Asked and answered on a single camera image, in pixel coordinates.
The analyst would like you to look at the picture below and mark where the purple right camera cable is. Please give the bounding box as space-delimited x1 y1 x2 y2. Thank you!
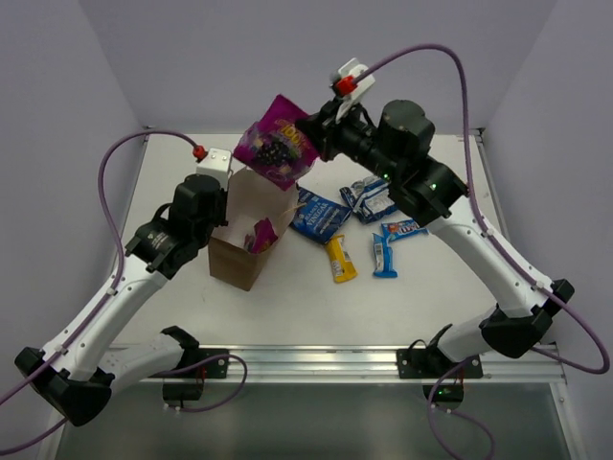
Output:
332 43 612 460

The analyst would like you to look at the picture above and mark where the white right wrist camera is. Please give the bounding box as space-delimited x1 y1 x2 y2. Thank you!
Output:
330 57 375 124

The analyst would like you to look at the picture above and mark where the aluminium mounting rail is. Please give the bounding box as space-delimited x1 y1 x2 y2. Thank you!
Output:
138 345 566 384

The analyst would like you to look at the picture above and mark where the dark blue snack packet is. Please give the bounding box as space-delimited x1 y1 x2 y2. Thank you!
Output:
290 187 352 245

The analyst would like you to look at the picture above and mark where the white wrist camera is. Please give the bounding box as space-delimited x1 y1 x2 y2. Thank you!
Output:
330 57 375 124
195 149 233 191

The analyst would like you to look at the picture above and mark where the small magenta snack packet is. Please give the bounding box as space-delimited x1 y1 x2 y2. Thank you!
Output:
243 218 279 254

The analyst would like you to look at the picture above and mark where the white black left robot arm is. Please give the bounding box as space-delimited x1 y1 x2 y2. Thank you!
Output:
14 173 228 426

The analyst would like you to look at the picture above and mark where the brown paper bag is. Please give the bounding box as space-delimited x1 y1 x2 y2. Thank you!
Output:
208 169 299 291

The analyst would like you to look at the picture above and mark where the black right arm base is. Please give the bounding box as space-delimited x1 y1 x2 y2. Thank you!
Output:
396 339 484 409

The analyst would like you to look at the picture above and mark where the purple camera cable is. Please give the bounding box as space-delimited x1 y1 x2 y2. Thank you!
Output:
332 43 612 460
0 131 207 454

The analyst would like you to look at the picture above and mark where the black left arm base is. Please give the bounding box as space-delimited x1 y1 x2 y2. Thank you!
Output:
162 348 229 406

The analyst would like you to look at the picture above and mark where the yellow snack packet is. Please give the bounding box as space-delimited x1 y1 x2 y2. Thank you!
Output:
325 235 358 283

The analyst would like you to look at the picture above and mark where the blue candy packet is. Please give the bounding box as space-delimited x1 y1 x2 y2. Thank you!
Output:
381 218 428 243

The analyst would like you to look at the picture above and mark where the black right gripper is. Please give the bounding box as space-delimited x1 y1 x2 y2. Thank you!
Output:
297 93 404 187

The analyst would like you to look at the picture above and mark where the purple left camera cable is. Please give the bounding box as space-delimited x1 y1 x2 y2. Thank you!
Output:
0 131 207 454

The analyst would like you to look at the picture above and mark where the magenta snack wrapper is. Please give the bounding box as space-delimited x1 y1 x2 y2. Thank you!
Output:
233 95 319 191

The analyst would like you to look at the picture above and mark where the light blue snack bar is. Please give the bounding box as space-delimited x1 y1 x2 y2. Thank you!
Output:
373 234 397 279

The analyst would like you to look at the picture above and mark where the blue white snack bag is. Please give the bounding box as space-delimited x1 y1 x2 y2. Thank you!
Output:
339 175 397 224

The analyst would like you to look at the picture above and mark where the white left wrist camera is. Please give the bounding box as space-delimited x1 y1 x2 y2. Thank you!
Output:
195 149 233 191

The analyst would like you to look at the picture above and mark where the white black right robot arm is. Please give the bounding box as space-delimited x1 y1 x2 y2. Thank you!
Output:
296 100 575 377

